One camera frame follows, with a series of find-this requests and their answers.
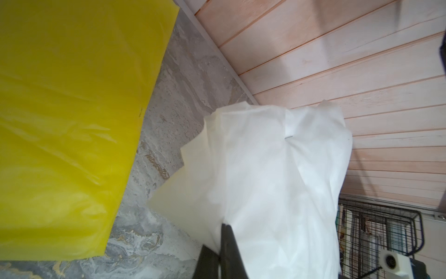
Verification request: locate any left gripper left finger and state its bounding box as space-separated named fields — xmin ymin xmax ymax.
xmin=192 ymin=245 xmax=220 ymax=279

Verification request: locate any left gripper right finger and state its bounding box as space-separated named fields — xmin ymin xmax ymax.
xmin=220 ymin=224 xmax=248 ymax=279

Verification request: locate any white raincoat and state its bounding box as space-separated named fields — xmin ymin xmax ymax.
xmin=149 ymin=101 xmax=353 ymax=279

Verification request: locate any yellow raincoat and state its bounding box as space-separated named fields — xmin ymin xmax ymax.
xmin=1 ymin=1 xmax=179 ymax=261

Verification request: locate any black wire desk organizer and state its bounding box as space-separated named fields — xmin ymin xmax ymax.
xmin=336 ymin=198 xmax=425 ymax=279

